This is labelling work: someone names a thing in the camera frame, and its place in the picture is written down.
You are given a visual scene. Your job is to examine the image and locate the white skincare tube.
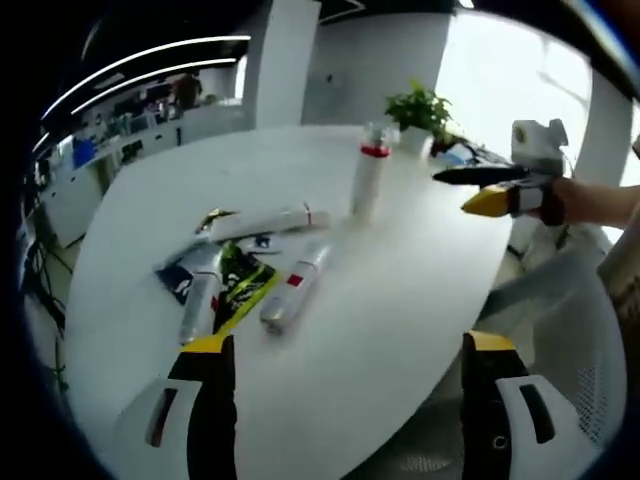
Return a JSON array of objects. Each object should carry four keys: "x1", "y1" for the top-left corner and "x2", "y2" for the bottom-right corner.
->
[{"x1": 199, "y1": 201, "x2": 332, "y2": 241}]

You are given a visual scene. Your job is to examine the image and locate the small dark plant pot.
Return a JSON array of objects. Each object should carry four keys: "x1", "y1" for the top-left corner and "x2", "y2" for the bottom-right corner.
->
[{"x1": 432, "y1": 134, "x2": 461, "y2": 157}]

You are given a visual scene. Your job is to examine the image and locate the blue packet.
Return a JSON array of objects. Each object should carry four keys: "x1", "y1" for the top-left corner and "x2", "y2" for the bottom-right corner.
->
[{"x1": 442, "y1": 144, "x2": 474, "y2": 167}]

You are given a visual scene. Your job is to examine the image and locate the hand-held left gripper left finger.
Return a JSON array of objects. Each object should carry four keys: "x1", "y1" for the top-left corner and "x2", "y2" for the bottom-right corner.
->
[{"x1": 115, "y1": 333, "x2": 237, "y2": 480}]

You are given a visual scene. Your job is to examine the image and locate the person's right hand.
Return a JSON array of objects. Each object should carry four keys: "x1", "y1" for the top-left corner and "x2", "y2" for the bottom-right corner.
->
[{"x1": 551, "y1": 175, "x2": 594, "y2": 225}]

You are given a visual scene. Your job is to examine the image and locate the gold foil sachet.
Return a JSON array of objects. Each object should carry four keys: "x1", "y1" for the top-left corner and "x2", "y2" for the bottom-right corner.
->
[{"x1": 194, "y1": 208, "x2": 236, "y2": 234}]

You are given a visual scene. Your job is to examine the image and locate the green black sachet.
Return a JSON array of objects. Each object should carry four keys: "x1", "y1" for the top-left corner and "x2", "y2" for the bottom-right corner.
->
[{"x1": 212, "y1": 242, "x2": 279, "y2": 337}]

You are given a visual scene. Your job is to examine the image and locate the white pump bottle red collar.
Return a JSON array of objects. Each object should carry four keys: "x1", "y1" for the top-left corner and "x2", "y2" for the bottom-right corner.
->
[{"x1": 349, "y1": 122, "x2": 401, "y2": 220}]

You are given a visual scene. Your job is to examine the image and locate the white office counter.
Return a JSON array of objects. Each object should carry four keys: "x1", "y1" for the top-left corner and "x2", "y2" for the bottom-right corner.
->
[{"x1": 39, "y1": 104, "x2": 251, "y2": 247}]

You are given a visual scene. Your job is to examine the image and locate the black floor cables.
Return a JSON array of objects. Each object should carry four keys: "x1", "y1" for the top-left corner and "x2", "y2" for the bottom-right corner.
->
[{"x1": 19, "y1": 164, "x2": 72, "y2": 396}]

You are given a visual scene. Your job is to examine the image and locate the potted green plant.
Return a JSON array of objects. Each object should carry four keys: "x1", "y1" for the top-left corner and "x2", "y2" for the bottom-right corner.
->
[{"x1": 384, "y1": 78, "x2": 454, "y2": 151}]

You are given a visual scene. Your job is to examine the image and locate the blue storage box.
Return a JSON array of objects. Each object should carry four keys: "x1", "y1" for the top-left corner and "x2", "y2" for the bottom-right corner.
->
[{"x1": 72, "y1": 138, "x2": 96, "y2": 164}]

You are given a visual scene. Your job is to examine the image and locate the dark desk clutter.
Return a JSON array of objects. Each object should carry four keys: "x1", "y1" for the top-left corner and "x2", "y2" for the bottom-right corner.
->
[{"x1": 464, "y1": 142, "x2": 512, "y2": 167}]

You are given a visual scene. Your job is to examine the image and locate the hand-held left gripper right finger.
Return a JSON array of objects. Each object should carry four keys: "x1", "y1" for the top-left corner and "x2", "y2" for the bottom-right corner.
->
[{"x1": 460, "y1": 330, "x2": 585, "y2": 480}]

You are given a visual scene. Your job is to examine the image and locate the clear small sachet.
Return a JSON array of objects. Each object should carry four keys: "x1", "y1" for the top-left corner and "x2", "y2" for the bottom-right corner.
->
[{"x1": 237, "y1": 232, "x2": 284, "y2": 256}]

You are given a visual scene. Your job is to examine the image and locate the dark blue silver sachet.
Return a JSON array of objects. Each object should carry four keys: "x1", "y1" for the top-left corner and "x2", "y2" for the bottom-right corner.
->
[{"x1": 153, "y1": 249, "x2": 201, "y2": 305}]

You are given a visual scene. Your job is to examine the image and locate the white bottle red square label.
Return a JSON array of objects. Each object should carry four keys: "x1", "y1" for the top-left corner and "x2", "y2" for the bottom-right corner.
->
[
  {"x1": 258, "y1": 242, "x2": 332, "y2": 335},
  {"x1": 179, "y1": 247, "x2": 226, "y2": 346}
]

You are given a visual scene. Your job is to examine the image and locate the person's beige shirt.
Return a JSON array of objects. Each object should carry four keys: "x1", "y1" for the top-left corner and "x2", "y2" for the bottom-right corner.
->
[{"x1": 597, "y1": 229, "x2": 640, "y2": 321}]

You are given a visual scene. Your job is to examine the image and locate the grey mesh office chair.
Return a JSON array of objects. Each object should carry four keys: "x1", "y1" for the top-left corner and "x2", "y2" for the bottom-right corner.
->
[{"x1": 479, "y1": 244, "x2": 629, "y2": 474}]

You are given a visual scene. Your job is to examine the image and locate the long ceiling light strip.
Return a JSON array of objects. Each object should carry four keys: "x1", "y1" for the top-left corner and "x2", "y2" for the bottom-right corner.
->
[
  {"x1": 42, "y1": 34, "x2": 251, "y2": 119},
  {"x1": 69, "y1": 57, "x2": 239, "y2": 114}
]

